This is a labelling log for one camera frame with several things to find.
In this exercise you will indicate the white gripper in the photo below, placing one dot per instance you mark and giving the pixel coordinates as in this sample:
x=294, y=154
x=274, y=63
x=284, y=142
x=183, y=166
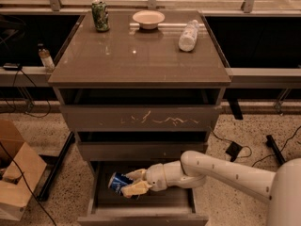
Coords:
x=155, y=176

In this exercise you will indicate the blue pepsi can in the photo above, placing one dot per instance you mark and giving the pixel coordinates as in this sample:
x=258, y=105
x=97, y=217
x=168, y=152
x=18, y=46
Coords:
x=118, y=181

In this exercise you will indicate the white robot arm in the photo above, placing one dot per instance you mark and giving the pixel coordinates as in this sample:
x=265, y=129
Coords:
x=281, y=189

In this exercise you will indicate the open bottom drawer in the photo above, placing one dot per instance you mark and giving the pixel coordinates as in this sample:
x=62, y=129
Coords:
x=174, y=207

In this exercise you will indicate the middle drawer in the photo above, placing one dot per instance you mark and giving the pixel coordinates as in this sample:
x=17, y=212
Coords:
x=137, y=151

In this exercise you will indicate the top drawer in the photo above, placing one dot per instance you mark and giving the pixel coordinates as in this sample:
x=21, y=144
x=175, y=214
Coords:
x=140, y=118

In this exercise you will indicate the grey drawer cabinet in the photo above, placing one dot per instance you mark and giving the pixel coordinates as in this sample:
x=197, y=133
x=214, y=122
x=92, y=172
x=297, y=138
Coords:
x=127, y=65

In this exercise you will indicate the green soda can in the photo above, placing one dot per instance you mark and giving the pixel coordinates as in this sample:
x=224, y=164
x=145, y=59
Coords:
x=100, y=15

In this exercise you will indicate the black floor stand leg left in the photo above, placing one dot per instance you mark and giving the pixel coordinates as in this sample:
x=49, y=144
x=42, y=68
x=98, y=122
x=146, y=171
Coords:
x=54, y=163

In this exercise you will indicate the black floor stand leg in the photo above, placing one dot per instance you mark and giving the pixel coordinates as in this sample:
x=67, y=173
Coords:
x=272, y=144
x=54, y=163

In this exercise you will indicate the black power adapter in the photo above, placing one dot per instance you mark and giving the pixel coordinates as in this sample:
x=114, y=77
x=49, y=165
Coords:
x=233, y=151

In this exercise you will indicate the cardboard box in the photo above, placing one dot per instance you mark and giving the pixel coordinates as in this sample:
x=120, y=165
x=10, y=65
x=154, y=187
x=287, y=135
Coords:
x=21, y=170

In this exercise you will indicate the black floor stand leg right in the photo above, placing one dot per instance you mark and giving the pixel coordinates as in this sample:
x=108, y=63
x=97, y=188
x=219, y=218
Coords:
x=272, y=144

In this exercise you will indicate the clear plastic water bottle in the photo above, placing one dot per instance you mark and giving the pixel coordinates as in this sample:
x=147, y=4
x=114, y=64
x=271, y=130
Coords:
x=189, y=36

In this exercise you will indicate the small bottle on ledge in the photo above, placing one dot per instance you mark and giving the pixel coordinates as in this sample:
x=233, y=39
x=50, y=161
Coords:
x=46, y=58

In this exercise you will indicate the white bowl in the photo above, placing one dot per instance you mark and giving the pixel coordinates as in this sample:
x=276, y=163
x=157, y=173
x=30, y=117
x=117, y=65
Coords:
x=148, y=19

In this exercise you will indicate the black device on ledge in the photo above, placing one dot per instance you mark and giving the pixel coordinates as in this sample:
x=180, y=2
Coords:
x=12, y=67

